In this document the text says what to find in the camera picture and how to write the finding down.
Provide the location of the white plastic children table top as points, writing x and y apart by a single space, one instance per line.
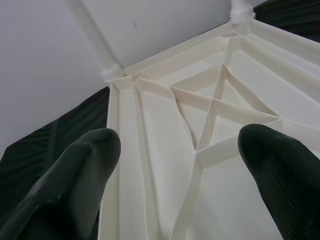
162 162

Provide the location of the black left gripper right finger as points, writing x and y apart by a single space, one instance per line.
287 180

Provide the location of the white tapered plastic table leg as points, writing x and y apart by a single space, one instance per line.
100 32
241 11

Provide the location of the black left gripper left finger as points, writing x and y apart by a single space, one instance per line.
62 190

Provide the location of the black table cloth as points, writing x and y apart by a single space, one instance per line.
50 137

